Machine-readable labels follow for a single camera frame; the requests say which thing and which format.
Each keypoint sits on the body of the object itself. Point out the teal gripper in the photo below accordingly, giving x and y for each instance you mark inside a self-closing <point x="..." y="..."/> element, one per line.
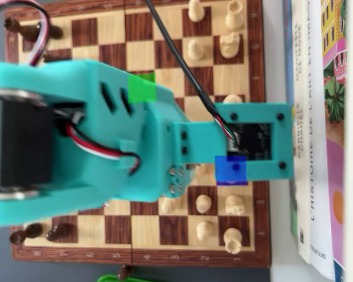
<point x="161" y="133"/>

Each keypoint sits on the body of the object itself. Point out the white wooden pawn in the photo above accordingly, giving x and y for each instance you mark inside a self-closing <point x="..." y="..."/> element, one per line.
<point x="203" y="203"/>
<point x="195" y="50"/>
<point x="204" y="230"/>
<point x="204" y="174"/>
<point x="195" y="10"/>

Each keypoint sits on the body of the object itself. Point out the wooden chessboard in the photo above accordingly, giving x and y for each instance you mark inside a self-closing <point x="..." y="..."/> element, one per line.
<point x="170" y="229"/>

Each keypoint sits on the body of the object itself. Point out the white wooden knight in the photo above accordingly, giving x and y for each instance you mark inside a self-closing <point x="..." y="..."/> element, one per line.
<point x="233" y="204"/>
<point x="229" y="45"/>

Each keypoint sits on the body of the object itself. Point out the white wooden rook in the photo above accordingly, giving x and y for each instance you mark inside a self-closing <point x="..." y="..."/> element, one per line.
<point x="233" y="16"/>
<point x="232" y="239"/>

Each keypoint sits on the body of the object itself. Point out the white wooden king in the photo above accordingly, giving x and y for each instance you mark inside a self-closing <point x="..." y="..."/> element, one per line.
<point x="233" y="99"/>

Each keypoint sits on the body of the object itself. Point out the green plastic container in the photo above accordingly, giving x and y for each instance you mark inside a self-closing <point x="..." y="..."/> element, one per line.
<point x="120" y="278"/>

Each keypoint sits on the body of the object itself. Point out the white Gabrielle Chanel book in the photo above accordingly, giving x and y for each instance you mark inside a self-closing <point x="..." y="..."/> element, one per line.
<point x="303" y="205"/>

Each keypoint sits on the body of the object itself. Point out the white art history book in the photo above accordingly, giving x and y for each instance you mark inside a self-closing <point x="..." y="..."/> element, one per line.
<point x="319" y="176"/>

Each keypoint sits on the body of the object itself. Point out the pink colourful book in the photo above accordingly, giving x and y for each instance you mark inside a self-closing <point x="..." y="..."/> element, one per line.
<point x="335" y="161"/>

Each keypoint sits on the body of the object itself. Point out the dark wooden rook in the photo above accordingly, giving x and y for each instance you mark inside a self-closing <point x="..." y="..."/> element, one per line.
<point x="14" y="26"/>
<point x="26" y="232"/>

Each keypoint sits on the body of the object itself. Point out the blue illustrated book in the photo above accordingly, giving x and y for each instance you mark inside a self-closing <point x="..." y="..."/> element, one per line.
<point x="286" y="58"/>

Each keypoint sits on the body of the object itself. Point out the teal camera mount with board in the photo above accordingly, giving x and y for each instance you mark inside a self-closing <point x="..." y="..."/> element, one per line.
<point x="200" y="141"/>

